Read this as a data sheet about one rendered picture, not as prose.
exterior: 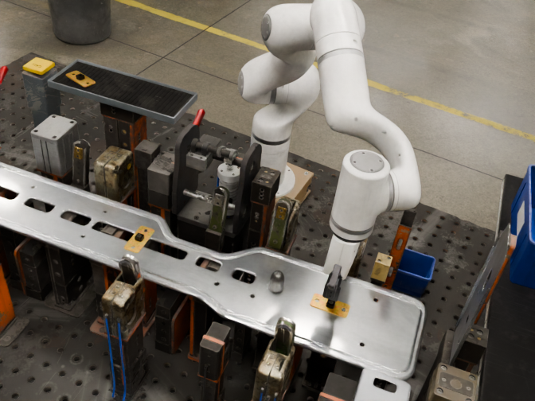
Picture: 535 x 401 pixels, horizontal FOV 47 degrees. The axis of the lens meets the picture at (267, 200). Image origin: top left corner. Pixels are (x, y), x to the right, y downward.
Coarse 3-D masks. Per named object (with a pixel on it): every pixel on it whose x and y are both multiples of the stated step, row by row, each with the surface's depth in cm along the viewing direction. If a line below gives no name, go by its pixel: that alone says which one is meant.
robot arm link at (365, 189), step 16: (352, 160) 108; (368, 160) 108; (384, 160) 109; (352, 176) 106; (368, 176) 106; (384, 176) 106; (336, 192) 113; (352, 192) 108; (368, 192) 107; (384, 192) 109; (336, 208) 114; (352, 208) 110; (368, 208) 110; (384, 208) 112; (352, 224) 113; (368, 224) 113
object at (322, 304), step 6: (318, 294) 136; (312, 300) 135; (318, 300) 135; (324, 300) 135; (330, 300) 134; (312, 306) 134; (318, 306) 133; (324, 306) 134; (330, 306) 133; (336, 306) 134; (342, 306) 134; (348, 306) 134; (330, 312) 133; (336, 312) 133; (342, 312) 133; (348, 312) 133
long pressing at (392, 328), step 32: (32, 192) 153; (64, 192) 154; (0, 224) 144; (32, 224) 144; (64, 224) 145; (128, 224) 147; (160, 224) 148; (96, 256) 139; (160, 256) 140; (192, 256) 141; (224, 256) 142; (256, 256) 143; (288, 256) 144; (192, 288) 135; (224, 288) 135; (256, 288) 136; (288, 288) 137; (320, 288) 138; (352, 288) 139; (384, 288) 139; (256, 320) 129; (320, 320) 131; (352, 320) 132; (384, 320) 133; (416, 320) 134; (320, 352) 126; (352, 352) 126; (384, 352) 126; (416, 352) 128
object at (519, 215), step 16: (528, 176) 151; (528, 192) 146; (512, 208) 160; (528, 208) 142; (512, 224) 155; (528, 224) 138; (528, 240) 134; (512, 256) 145; (528, 256) 135; (512, 272) 141; (528, 272) 138
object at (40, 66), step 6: (36, 60) 169; (42, 60) 170; (48, 60) 170; (24, 66) 167; (30, 66) 167; (36, 66) 167; (42, 66) 167; (48, 66) 168; (36, 72) 166; (42, 72) 166
